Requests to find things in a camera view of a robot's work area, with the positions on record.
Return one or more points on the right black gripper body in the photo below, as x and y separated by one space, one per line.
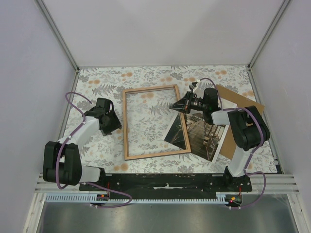
196 104

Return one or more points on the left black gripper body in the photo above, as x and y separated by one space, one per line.
105 129

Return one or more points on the boardwalk landscape photo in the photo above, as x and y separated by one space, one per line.
205 140

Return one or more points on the wooden picture frame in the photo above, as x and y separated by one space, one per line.
150 128

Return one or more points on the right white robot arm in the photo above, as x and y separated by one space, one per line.
238 165

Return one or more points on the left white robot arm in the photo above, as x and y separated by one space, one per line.
62 163

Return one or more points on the floral patterned table mat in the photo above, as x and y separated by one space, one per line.
109 82

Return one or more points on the brown cardboard backing board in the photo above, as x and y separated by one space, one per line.
247 128

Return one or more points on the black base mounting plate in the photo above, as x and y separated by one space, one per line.
174 185

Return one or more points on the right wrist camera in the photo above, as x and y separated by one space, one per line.
193 86

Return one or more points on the white slotted cable duct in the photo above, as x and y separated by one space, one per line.
113 199

